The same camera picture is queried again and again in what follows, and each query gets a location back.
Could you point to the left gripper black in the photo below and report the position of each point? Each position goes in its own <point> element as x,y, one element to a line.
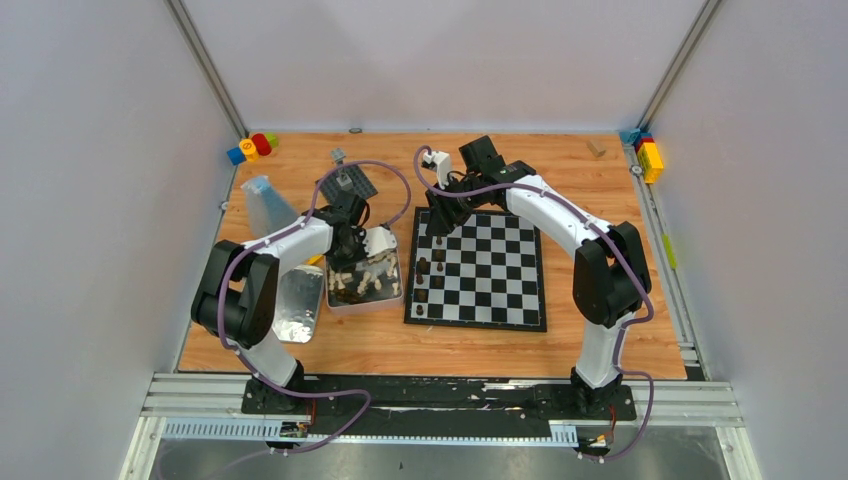
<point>354,245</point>

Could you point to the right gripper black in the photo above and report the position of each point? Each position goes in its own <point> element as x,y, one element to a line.
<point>443,216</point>

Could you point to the silver tin lid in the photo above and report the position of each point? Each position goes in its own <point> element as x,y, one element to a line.
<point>298,303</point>

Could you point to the folding chess board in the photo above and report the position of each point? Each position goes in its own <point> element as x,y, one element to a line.
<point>493,274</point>

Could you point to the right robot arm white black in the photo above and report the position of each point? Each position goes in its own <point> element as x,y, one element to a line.
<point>611,281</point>

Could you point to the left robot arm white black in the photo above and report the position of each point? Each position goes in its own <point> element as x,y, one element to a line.
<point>237,295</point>

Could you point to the pink tin box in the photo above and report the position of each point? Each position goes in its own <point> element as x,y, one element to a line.
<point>370,285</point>

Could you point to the grey lego baseplate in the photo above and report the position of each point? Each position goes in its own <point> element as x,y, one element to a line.
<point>350,179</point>

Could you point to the coloured toy blocks cluster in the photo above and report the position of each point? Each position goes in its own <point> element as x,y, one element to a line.
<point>253,148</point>

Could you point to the small wooden block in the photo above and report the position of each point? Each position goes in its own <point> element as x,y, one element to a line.
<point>596,148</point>

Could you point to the stacked coloured bricks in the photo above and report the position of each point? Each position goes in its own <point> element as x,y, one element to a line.
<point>647,152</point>

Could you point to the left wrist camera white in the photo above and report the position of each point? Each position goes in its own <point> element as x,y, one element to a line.
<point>378,240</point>

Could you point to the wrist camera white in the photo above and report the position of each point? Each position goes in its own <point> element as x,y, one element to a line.
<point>378,240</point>
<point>440,163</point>

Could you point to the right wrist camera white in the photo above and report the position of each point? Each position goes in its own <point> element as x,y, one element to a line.
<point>440,163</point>

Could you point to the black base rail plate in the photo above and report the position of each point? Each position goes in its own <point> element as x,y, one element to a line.
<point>434,406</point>

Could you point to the aluminium frame rail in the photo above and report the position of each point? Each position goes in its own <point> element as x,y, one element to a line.
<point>191,427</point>

